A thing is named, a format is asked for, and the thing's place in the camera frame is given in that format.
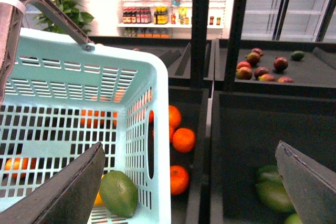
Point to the orange near front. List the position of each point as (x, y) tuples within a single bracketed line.
[(179, 179)]

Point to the white grocery shelf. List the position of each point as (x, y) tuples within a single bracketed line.
[(169, 18)]

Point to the light blue plastic basket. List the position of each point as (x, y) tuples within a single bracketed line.
[(61, 94)]

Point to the green potted plant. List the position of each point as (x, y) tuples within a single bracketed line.
[(65, 3)]

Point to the yellow mango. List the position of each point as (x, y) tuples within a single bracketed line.
[(98, 200)]

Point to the orange middle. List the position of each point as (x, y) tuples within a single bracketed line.
[(184, 140)]

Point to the glass door refrigerator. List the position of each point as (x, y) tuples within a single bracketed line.
[(289, 20)]

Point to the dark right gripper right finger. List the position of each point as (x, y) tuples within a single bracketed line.
[(309, 185)]

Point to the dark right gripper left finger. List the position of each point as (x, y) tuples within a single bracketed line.
[(67, 197)]

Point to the dark avocado on shelf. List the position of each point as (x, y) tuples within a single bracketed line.
[(297, 55)]

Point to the orange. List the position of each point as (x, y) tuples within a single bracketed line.
[(184, 140), (179, 179)]

